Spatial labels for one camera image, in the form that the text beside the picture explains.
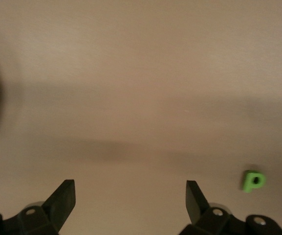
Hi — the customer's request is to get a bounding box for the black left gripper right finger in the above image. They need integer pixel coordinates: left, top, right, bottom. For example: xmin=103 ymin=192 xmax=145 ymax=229
xmin=179 ymin=180 xmax=282 ymax=235

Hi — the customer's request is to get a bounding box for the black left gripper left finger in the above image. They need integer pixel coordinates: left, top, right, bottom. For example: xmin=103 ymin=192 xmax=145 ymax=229
xmin=0 ymin=180 xmax=76 ymax=235

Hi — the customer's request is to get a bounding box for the green letter p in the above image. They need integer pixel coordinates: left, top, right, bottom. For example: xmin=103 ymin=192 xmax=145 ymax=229
xmin=241 ymin=170 xmax=266 ymax=193

